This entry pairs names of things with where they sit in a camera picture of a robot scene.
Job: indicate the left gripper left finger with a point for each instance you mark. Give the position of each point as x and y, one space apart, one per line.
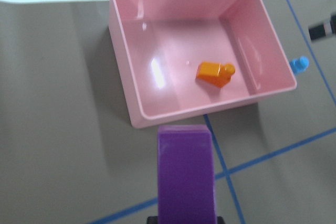
152 220

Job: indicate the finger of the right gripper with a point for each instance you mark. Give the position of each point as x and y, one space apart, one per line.
322 30

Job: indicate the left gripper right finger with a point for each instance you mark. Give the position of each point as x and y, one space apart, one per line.
220 220

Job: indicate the small blue block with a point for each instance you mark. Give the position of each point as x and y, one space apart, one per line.
299 65

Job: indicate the purple block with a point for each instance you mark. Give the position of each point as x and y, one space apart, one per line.
186 187

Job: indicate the orange block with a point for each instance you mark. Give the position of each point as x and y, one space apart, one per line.
215 73

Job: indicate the pink plastic box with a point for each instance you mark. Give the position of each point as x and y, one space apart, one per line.
159 45

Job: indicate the brown paper table mat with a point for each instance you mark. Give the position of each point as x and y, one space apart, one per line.
70 155

